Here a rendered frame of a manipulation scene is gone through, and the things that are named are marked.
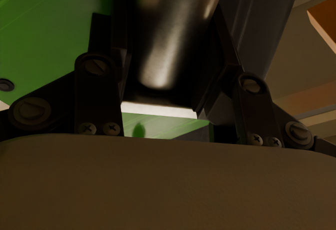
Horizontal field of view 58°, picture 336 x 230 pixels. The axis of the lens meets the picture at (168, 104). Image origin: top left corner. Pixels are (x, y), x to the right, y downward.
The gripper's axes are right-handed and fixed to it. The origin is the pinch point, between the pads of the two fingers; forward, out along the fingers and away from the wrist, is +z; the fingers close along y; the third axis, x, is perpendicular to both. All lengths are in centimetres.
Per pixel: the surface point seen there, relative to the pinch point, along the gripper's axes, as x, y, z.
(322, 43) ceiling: -260, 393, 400
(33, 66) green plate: -4.3, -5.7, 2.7
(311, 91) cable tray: -164, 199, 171
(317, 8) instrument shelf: -20, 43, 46
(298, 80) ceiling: -292, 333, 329
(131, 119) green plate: -8.1, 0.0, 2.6
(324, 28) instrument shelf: -19, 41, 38
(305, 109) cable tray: -169, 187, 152
